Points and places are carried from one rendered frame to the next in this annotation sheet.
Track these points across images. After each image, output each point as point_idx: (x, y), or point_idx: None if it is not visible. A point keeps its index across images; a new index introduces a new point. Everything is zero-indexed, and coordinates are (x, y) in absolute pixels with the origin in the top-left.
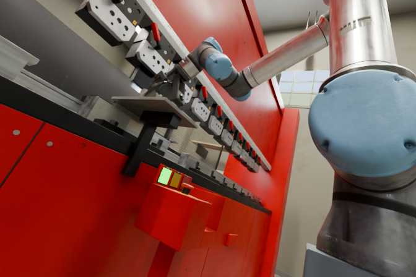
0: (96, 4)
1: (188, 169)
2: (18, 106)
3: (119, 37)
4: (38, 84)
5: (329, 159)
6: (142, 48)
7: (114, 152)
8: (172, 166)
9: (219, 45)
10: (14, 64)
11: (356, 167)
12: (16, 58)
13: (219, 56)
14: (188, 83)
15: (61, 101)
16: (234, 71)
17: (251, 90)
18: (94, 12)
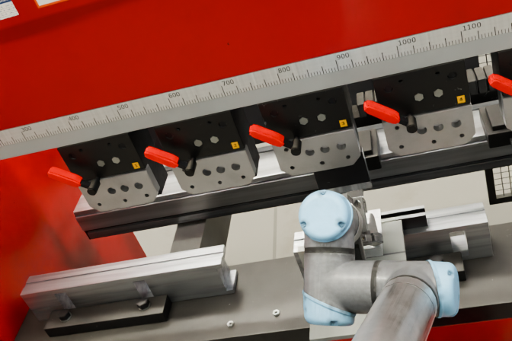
0: (189, 184)
1: None
2: None
3: (242, 185)
4: (267, 184)
5: None
6: (280, 163)
7: (344, 339)
8: (472, 313)
9: (317, 237)
10: (213, 278)
11: None
12: (209, 274)
13: (304, 314)
14: (437, 103)
15: (304, 183)
16: (363, 304)
17: (442, 310)
18: (196, 193)
